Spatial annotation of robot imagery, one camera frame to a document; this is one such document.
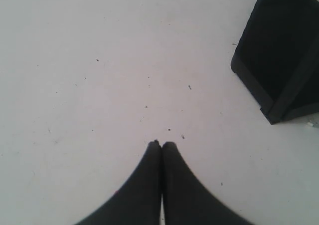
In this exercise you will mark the black metal shelf rack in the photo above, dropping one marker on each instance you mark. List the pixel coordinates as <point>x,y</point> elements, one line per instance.
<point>277,58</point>

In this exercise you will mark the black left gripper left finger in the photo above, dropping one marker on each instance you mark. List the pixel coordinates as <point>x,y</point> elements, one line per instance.
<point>138,200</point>

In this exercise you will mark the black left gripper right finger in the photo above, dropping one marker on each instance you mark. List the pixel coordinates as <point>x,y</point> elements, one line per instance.
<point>186,201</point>

